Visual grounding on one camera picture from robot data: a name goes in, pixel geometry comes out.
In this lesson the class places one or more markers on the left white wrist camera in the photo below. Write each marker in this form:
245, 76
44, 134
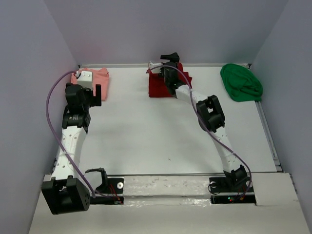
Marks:
85, 79

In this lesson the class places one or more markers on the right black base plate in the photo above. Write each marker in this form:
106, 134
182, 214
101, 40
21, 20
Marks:
222, 193

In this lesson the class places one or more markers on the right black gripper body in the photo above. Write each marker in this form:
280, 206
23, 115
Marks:
166, 82

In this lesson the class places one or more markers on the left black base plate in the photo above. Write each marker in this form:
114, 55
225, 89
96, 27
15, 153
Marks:
110, 194

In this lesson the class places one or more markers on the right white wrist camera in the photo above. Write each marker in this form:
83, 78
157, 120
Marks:
154, 67

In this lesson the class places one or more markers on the red t shirt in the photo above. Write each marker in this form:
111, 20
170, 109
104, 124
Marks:
157, 87

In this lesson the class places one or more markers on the white front cover board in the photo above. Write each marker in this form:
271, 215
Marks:
181, 205

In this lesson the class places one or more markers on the green t shirt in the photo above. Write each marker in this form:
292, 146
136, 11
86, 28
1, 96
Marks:
240, 83

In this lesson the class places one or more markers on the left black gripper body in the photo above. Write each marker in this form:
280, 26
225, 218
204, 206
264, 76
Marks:
89, 99

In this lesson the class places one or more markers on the aluminium table frame rail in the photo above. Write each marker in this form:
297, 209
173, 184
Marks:
145, 65

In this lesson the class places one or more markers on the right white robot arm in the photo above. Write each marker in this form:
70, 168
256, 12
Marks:
211, 119

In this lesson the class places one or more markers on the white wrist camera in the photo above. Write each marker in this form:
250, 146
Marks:
85, 79
154, 67

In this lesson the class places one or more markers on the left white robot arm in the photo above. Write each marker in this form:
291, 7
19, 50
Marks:
68, 190

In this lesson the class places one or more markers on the folded pink t shirt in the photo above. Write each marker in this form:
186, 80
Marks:
99, 77

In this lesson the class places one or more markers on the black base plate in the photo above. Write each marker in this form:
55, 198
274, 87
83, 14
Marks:
110, 194
222, 193

